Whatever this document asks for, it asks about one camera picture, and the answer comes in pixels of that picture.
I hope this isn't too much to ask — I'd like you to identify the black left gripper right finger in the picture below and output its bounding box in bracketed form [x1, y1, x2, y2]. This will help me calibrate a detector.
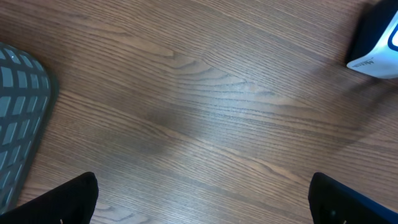
[308, 172, 397, 224]

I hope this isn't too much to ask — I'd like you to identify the white barcode scanner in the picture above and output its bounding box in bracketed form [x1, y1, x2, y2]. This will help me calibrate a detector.
[345, 0, 397, 79]

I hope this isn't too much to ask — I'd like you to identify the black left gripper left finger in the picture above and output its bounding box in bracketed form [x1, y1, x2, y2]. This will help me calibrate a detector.
[1, 172, 99, 224]

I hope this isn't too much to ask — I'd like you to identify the dark grey plastic basket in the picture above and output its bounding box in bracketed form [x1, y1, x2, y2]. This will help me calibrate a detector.
[1, 43, 59, 213]

